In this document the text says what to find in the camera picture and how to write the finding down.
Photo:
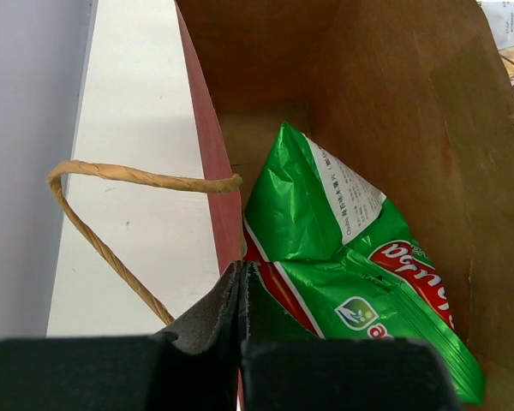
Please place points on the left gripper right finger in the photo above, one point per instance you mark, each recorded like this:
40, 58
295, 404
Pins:
285, 367

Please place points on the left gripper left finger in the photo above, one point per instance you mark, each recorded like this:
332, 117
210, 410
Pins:
189, 365

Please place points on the green white chips bag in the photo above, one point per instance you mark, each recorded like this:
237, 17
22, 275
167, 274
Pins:
340, 257

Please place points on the red brown paper bag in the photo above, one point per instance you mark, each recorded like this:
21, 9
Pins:
410, 94

